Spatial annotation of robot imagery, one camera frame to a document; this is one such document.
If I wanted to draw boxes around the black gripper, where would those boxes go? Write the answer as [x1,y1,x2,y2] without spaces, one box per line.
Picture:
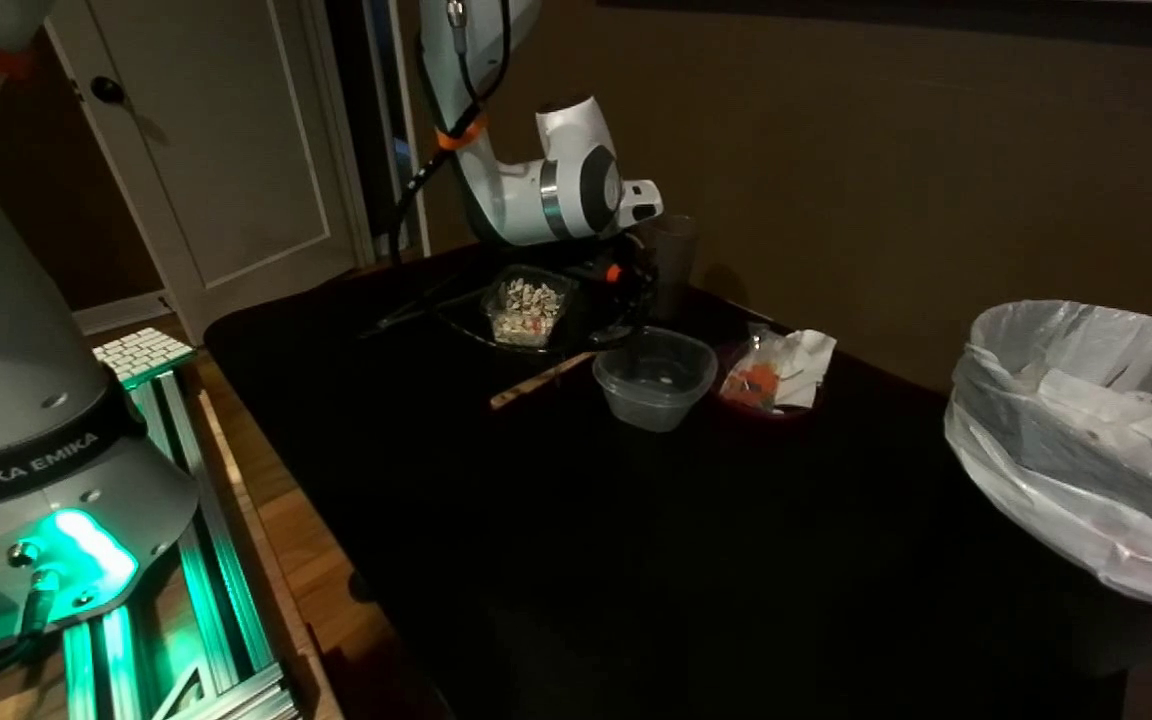
[577,235,660,342]

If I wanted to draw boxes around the clear plastic bowl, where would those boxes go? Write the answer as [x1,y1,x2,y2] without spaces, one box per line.
[594,325,716,432]

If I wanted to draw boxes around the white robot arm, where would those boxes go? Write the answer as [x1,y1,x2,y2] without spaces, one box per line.
[0,0,665,659]

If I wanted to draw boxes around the wooden spoon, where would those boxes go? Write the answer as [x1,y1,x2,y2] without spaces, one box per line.
[487,354,598,414]

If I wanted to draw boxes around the dark grey cup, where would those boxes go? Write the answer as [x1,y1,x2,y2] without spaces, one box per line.
[646,214,696,317]

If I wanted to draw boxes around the clear container with popcorn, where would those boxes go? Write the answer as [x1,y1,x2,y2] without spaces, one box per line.
[486,270,567,349]

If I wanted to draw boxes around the black tongs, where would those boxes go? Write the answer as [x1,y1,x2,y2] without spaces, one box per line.
[360,289,482,342]

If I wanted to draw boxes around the crumpled white and orange wrapper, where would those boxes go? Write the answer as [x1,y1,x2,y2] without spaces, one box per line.
[722,327,837,415]

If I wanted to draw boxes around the black table cloth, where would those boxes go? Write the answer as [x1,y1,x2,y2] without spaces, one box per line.
[203,248,1126,720]

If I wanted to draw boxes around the white door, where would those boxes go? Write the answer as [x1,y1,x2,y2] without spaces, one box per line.
[43,0,372,342]

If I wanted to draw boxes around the trash bin with white liner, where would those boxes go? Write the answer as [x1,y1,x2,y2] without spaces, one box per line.
[944,302,1152,606]

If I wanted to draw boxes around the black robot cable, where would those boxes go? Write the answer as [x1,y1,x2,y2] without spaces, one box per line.
[383,0,522,266]

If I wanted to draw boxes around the green lit aluminium frame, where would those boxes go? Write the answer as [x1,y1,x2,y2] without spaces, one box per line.
[61,327,299,720]

